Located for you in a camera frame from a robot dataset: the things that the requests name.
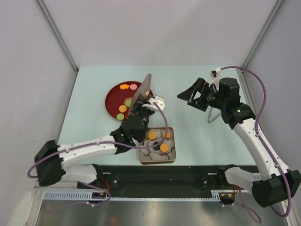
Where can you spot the right aluminium frame post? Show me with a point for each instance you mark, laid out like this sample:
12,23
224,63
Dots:
263,31

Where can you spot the orange fish cookie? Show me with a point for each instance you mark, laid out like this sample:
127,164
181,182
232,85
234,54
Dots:
124,86

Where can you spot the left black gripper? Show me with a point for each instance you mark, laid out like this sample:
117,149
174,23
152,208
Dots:
141,100

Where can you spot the left aluminium frame post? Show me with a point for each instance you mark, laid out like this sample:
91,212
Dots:
56,33

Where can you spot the gold square cookie tin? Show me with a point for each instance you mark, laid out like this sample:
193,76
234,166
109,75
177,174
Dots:
149,156

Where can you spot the green round cookie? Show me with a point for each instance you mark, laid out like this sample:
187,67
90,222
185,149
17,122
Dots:
128,103
120,116

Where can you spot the orange round cookie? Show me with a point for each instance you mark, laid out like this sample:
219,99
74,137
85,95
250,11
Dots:
166,135
123,108
164,147
152,135

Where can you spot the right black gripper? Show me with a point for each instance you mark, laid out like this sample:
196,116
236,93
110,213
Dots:
201,86

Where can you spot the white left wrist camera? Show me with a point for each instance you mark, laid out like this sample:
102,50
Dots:
155,103

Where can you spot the aluminium frame post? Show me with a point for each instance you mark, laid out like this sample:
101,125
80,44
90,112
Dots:
56,33
263,31

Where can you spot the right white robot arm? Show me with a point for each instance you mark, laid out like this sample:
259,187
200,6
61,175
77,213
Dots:
277,182

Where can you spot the metal tongs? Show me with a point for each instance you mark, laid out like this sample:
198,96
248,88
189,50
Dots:
213,115

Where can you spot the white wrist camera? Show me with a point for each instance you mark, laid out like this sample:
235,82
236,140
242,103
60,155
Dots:
215,76
155,103

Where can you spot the round red plate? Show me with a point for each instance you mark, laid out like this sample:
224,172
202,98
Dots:
117,97

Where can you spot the black round cookie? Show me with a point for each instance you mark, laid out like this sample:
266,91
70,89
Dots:
156,148

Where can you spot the white cable duct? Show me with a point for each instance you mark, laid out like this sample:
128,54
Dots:
75,195

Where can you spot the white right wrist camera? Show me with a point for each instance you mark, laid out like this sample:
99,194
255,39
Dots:
215,76

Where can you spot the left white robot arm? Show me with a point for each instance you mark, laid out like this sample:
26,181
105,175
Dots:
54,162

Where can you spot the gold tin lid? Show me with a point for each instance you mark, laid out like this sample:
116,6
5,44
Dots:
142,91

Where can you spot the pink round cookie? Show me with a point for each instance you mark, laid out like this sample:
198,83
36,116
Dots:
133,86

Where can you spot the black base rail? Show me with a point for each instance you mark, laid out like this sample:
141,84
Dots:
167,181

